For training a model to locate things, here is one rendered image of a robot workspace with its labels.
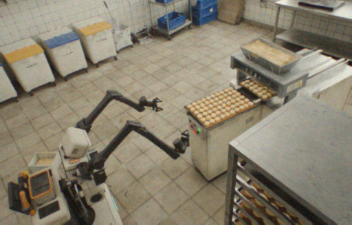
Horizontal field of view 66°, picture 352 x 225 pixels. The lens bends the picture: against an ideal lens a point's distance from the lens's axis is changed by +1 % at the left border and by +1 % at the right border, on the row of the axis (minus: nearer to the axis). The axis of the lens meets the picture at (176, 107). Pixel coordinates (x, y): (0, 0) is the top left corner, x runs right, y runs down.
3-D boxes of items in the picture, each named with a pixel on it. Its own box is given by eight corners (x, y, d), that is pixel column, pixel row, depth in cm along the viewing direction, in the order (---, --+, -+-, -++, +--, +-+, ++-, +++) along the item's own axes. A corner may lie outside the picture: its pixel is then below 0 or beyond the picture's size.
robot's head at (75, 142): (64, 157, 192) (73, 141, 189) (59, 140, 207) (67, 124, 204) (83, 160, 202) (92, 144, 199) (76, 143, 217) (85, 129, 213)
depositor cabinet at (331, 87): (293, 98, 406) (305, 48, 353) (337, 125, 356) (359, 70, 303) (226, 133, 360) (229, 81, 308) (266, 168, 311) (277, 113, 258)
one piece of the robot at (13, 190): (35, 223, 201) (8, 215, 185) (30, 188, 226) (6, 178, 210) (47, 212, 202) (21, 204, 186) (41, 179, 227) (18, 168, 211)
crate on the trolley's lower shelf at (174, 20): (174, 19, 650) (173, 11, 638) (185, 22, 629) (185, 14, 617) (157, 27, 619) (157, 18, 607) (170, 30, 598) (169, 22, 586)
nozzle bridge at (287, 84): (250, 71, 320) (254, 45, 299) (301, 101, 270) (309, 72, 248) (229, 81, 308) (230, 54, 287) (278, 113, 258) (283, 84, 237)
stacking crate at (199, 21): (206, 15, 702) (206, 7, 689) (217, 19, 676) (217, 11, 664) (189, 22, 675) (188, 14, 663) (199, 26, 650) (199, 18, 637)
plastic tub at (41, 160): (32, 174, 333) (27, 166, 323) (40, 160, 350) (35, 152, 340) (56, 173, 330) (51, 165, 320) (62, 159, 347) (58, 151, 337)
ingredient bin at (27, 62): (29, 99, 463) (7, 60, 415) (18, 85, 502) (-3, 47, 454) (59, 86, 488) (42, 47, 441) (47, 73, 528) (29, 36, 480)
